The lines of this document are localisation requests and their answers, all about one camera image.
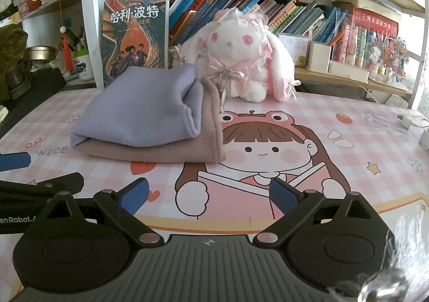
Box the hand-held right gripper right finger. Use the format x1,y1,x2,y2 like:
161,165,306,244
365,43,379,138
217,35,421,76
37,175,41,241
252,177,391,246

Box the metal bowl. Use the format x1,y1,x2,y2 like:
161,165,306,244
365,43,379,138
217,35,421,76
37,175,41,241
25,45,57,63

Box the red boxed book set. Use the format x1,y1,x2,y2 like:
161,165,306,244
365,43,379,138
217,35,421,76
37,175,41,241
330,3,401,71

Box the white and wooden bookshelf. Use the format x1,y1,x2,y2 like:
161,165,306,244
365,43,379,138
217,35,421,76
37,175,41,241
0,0,429,111

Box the dragon cover book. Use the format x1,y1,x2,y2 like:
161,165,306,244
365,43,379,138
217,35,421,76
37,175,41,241
101,0,169,88

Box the white paint bucket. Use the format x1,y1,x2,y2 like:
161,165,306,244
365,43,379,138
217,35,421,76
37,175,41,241
73,49,94,81

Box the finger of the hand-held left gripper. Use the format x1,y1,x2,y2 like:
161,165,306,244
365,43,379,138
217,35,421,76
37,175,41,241
0,172,84,205
0,152,31,172

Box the row of colourful books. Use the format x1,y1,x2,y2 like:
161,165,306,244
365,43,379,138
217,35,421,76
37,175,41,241
168,0,349,46

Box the white low tray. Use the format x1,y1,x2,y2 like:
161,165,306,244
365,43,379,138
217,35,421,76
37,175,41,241
328,61,369,83

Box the blue and beige sweater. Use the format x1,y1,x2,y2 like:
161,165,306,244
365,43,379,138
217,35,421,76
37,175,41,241
70,63,227,163

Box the red hanging tassel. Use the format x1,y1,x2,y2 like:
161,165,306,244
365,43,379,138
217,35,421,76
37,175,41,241
58,0,74,71

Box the pink checkered cartoon desk mat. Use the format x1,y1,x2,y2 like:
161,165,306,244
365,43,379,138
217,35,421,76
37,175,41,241
0,87,429,289

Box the white pink plush bunny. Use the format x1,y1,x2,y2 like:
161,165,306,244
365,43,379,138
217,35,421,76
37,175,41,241
172,9,301,103

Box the colourful hanging trinkets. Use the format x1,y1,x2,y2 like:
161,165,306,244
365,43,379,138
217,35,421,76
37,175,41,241
369,37,411,75

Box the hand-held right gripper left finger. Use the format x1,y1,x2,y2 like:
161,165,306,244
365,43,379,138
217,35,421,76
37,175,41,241
25,178,165,249

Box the black flat board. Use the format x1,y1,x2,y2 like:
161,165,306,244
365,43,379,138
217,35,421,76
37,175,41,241
0,69,67,138

